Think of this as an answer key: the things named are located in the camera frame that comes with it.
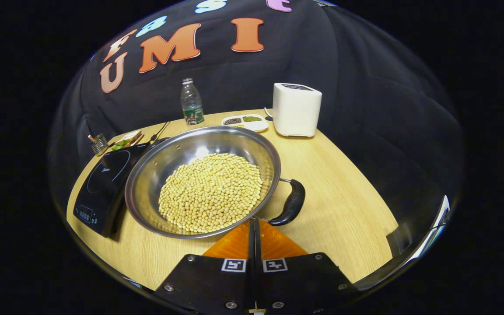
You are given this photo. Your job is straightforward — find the black cooktop power cable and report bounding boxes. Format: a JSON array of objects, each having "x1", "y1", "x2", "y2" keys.
[{"x1": 149, "y1": 121, "x2": 172, "y2": 145}]

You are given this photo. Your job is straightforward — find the black induction cooktop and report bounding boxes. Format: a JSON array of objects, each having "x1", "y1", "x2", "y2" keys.
[{"x1": 73, "y1": 141, "x2": 156, "y2": 238}]

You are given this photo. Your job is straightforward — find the pile of soybeans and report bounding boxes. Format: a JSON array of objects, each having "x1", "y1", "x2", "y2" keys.
[{"x1": 158, "y1": 153, "x2": 263, "y2": 234}]

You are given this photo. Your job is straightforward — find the clear plastic water bottle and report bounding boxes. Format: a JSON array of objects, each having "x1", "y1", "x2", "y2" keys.
[{"x1": 180, "y1": 78, "x2": 204, "y2": 126}]

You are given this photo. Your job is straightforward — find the stainless steel pot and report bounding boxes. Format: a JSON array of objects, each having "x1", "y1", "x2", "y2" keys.
[{"x1": 124, "y1": 126, "x2": 306, "y2": 240}]

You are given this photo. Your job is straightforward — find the small metal wire holder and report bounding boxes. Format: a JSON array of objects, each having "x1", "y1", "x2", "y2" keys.
[{"x1": 88, "y1": 133, "x2": 109, "y2": 157}]

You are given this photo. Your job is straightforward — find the black backdrop cloth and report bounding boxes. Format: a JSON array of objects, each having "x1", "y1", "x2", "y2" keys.
[{"x1": 47, "y1": 0, "x2": 466, "y2": 289}]

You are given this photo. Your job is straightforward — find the white toaster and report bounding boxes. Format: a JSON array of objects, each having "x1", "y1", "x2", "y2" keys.
[{"x1": 272, "y1": 83, "x2": 322, "y2": 138}]

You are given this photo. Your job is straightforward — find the white divided plate with beans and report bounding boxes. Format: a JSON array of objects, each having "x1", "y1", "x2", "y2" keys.
[{"x1": 221, "y1": 114, "x2": 269, "y2": 133}]

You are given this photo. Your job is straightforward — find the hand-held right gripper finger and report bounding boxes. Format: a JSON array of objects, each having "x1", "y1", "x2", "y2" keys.
[
  {"x1": 255, "y1": 219, "x2": 360, "y2": 315},
  {"x1": 155, "y1": 219, "x2": 255, "y2": 315}
]

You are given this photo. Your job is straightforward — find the sandwich on small plate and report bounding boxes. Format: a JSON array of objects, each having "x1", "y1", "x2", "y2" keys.
[{"x1": 111, "y1": 130, "x2": 144, "y2": 151}]

